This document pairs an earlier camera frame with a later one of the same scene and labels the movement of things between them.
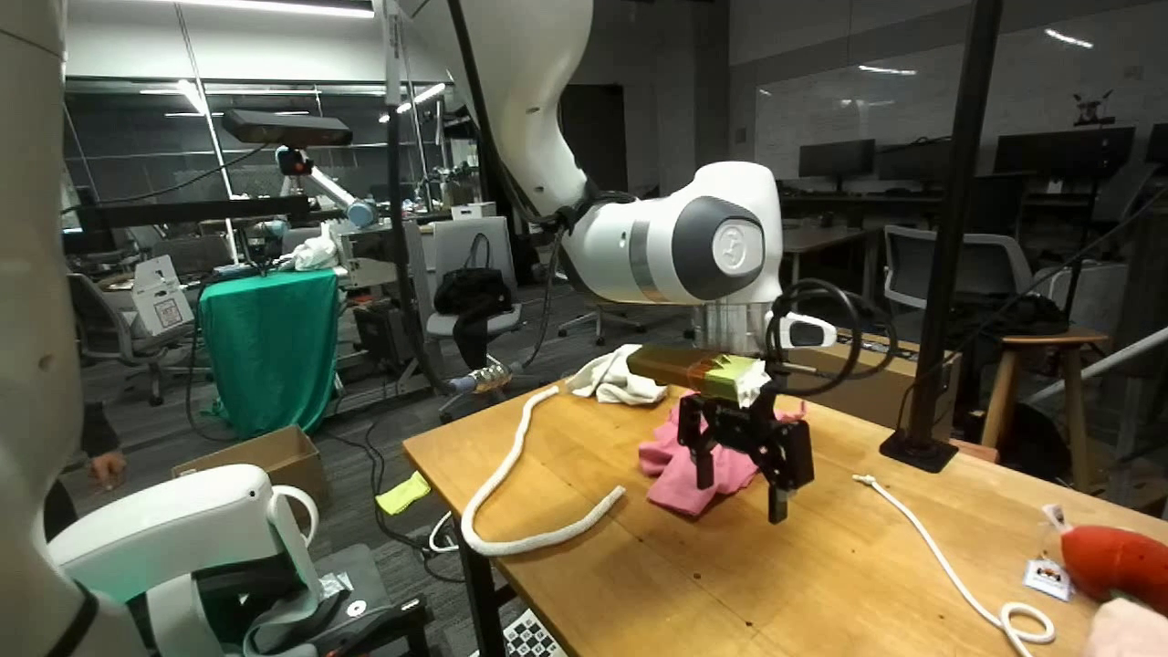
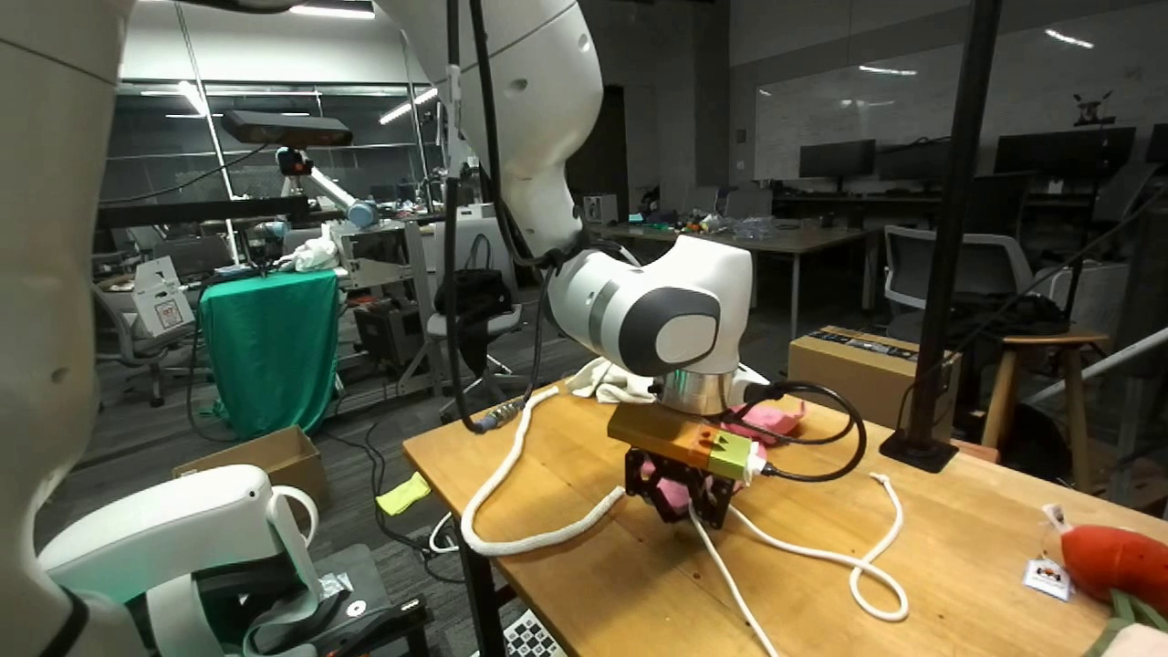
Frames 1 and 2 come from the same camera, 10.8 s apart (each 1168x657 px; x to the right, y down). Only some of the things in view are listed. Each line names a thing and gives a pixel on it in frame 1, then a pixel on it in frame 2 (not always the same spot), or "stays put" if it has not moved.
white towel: (613, 381) stays put
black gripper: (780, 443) -> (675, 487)
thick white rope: (467, 534) stays put
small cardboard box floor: (286, 456) stays put
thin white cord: (1021, 623) -> (826, 556)
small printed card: (1047, 575) stays put
